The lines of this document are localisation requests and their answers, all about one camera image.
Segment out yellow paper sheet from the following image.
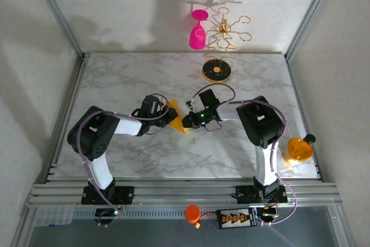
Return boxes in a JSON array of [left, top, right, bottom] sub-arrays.
[[163, 98, 187, 134]]

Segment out pink plastic wine glass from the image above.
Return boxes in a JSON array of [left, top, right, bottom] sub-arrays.
[[188, 9, 209, 50]]

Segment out orange round push button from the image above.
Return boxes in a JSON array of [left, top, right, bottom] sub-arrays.
[[185, 204, 201, 224]]

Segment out orange plastic wine glass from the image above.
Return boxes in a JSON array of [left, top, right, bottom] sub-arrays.
[[283, 133, 316, 167]]

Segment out small black controller box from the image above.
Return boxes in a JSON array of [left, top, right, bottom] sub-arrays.
[[258, 207, 279, 221], [94, 208, 121, 222]]

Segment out black power distribution board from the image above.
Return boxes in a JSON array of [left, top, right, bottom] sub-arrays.
[[216, 207, 258, 230]]

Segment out clear plastic organizer box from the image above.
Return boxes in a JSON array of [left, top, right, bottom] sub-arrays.
[[34, 205, 73, 227]]

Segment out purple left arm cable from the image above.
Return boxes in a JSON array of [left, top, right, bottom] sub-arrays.
[[77, 93, 171, 227]]

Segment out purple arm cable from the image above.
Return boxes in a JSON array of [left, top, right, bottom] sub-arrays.
[[77, 93, 171, 227], [192, 83, 298, 227]]

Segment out gold wire glass rack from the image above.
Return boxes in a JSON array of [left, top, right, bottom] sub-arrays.
[[201, 6, 252, 83]]

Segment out aluminium mounting rail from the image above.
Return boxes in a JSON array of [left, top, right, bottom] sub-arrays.
[[27, 182, 343, 209]]

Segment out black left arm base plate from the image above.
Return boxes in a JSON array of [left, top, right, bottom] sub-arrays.
[[80, 185, 135, 205]]

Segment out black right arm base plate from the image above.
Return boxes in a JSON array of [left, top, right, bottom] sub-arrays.
[[235, 185, 288, 204]]

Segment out grey slotted cable duct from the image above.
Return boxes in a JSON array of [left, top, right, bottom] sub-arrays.
[[72, 209, 220, 219]]

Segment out red wire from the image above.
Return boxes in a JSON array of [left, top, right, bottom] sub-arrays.
[[198, 211, 220, 224]]

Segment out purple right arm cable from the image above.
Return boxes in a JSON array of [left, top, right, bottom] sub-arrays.
[[192, 83, 298, 227]]

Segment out aluminium frame post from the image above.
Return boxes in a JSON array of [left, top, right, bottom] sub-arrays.
[[27, 0, 87, 62], [284, 0, 339, 61]]

